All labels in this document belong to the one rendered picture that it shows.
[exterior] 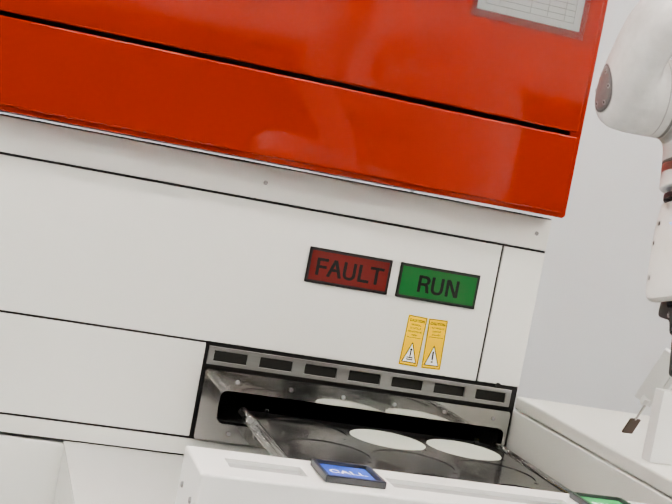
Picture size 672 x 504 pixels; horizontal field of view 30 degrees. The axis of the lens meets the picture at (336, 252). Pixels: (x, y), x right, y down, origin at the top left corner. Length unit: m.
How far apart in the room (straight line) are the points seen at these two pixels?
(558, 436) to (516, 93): 0.46
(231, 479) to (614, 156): 2.55
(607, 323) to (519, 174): 1.86
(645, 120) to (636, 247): 2.34
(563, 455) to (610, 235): 1.90
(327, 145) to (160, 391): 0.39
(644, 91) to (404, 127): 0.52
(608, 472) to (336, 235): 0.47
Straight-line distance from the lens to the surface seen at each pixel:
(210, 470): 1.07
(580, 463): 1.61
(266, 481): 1.07
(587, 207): 3.47
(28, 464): 1.69
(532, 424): 1.75
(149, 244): 1.64
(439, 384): 1.77
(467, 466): 1.59
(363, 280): 1.70
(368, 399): 1.72
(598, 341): 3.54
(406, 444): 1.64
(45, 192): 1.63
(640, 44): 1.19
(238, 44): 1.60
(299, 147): 1.62
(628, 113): 1.22
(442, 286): 1.74
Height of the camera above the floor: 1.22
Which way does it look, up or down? 3 degrees down
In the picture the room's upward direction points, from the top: 11 degrees clockwise
